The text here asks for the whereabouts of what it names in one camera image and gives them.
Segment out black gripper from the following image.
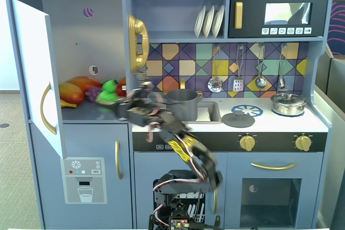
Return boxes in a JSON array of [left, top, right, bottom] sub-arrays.
[[95, 89, 168, 129]]

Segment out green toy pineapple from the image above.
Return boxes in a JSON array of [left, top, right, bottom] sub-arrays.
[[95, 79, 120, 103]]

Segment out blue shopping list cabinet door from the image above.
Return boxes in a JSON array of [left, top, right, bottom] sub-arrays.
[[12, 0, 68, 160]]

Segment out red toy fruit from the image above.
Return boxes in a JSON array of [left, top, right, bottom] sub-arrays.
[[116, 76, 128, 97]]

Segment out purple toy grapes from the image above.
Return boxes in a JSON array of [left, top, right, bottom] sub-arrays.
[[85, 86, 104, 102]]

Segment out blue fridge door with dispenser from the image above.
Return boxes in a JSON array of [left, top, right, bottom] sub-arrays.
[[62, 124, 133, 230]]

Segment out red orange toy mango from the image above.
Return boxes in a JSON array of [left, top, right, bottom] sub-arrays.
[[66, 75, 104, 94]]

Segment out yellow orange toy mango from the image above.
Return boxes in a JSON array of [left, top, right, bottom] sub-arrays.
[[58, 82, 86, 104]]

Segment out yellow toy banana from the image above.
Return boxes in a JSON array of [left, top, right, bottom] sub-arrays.
[[59, 99, 78, 109]]

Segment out gray toy pot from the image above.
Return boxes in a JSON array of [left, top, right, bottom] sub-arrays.
[[165, 88, 203, 121]]

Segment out gold toy telephone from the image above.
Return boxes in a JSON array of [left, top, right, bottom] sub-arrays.
[[127, 14, 150, 74]]

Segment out gray toy sink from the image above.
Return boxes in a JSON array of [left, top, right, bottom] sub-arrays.
[[185, 101, 223, 124]]

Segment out steel skimmer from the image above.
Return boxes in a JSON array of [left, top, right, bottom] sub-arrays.
[[207, 44, 225, 93]]

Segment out white toy plate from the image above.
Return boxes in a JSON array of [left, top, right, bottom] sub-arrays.
[[202, 5, 216, 39], [211, 4, 225, 38], [194, 5, 207, 38]]

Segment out gray pot lid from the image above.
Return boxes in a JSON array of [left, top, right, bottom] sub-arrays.
[[222, 106, 256, 128]]

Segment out steel slotted spatula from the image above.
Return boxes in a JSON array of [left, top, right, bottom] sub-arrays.
[[232, 44, 245, 92]]

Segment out small green circuit board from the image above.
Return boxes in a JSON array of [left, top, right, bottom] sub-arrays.
[[169, 217, 190, 230]]

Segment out gold stove knob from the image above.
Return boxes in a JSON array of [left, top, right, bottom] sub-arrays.
[[239, 134, 257, 152], [294, 134, 314, 152]]

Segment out steel ladle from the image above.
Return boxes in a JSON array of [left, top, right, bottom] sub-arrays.
[[254, 43, 268, 89]]

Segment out black toy microwave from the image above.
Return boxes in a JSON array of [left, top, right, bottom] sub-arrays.
[[227, 0, 330, 39]]

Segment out steel spoon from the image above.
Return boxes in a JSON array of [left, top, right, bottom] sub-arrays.
[[277, 43, 288, 89]]

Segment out steel pot with lid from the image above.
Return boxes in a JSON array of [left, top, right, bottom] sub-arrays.
[[270, 92, 308, 116]]

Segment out blue oven door with window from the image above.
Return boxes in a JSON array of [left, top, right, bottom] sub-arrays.
[[227, 152, 323, 229]]

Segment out gray desk divider panel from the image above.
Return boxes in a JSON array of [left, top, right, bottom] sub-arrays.
[[313, 44, 345, 230]]

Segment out gold straight fridge door handle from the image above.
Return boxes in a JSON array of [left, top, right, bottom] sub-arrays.
[[115, 140, 123, 180]]

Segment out gold curved cabinet door handle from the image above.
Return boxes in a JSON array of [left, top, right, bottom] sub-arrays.
[[40, 81, 58, 136]]

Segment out gold dishwasher door handle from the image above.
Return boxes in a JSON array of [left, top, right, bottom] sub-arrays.
[[212, 186, 219, 215]]

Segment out gold microwave handle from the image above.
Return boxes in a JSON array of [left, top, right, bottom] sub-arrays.
[[234, 1, 244, 30]]

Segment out gold oven door handle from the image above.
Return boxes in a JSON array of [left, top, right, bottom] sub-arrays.
[[250, 162, 298, 171]]

